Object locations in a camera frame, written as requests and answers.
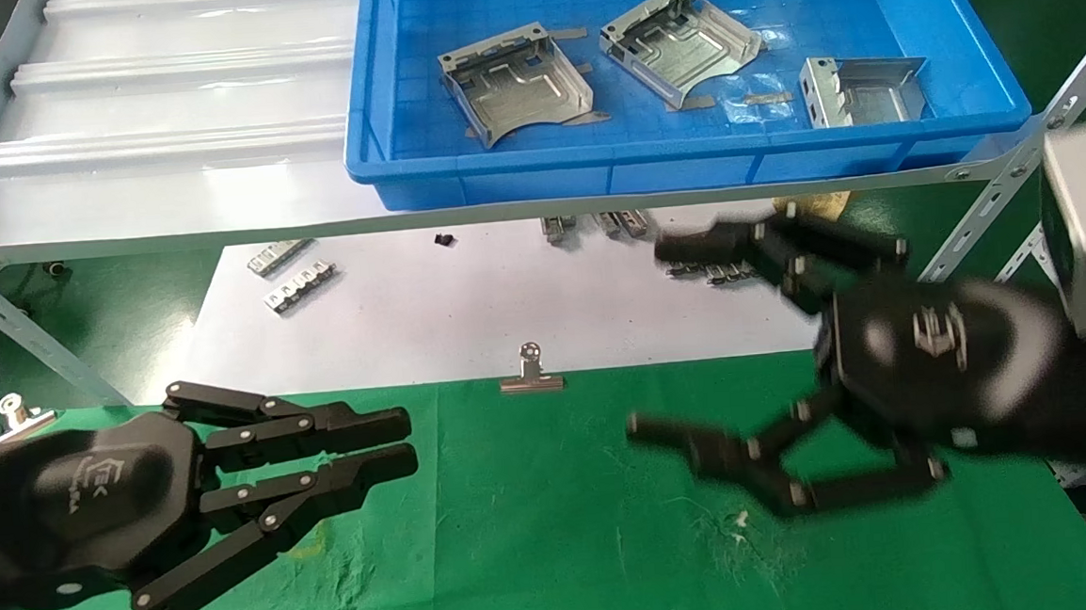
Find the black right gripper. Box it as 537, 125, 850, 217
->
613, 188, 1081, 529

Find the green felt cloth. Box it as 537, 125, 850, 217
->
0, 333, 1086, 610

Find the blue plastic bin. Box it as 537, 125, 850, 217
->
334, 0, 1037, 214

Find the stamped sheet metal bracket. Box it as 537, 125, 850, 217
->
799, 51, 932, 130
597, 0, 767, 116
436, 18, 613, 152

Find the grey metal rack frame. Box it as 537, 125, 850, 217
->
0, 0, 1086, 414

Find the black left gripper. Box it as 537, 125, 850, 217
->
0, 408, 220, 610

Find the white paper sheet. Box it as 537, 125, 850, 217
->
183, 196, 835, 401

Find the tan cardboard piece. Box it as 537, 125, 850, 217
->
772, 190, 852, 221

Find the clear plastic film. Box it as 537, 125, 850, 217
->
716, 71, 799, 127

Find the white ribbed shelf panel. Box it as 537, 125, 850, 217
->
0, 0, 378, 247

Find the silver binder clip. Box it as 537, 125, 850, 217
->
498, 340, 567, 395
0, 390, 60, 447

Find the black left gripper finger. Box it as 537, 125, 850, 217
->
163, 368, 415, 475
123, 442, 428, 610

